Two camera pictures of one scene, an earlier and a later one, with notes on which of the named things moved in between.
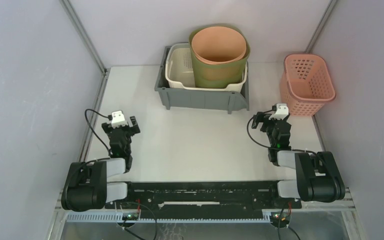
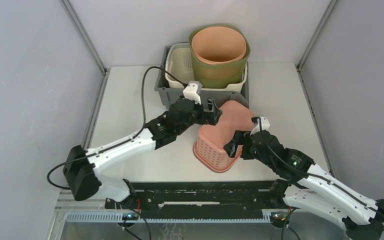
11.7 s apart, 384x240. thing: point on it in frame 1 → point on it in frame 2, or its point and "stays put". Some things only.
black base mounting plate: x=198 y=197 stays put
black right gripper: x=259 y=117 → x=238 y=139
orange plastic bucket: x=218 y=45 stays put
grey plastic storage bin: x=210 y=98 stays put
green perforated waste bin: x=219 y=75 stays put
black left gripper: x=106 y=127 → x=211 y=118
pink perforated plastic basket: x=306 y=83 → x=209 y=149
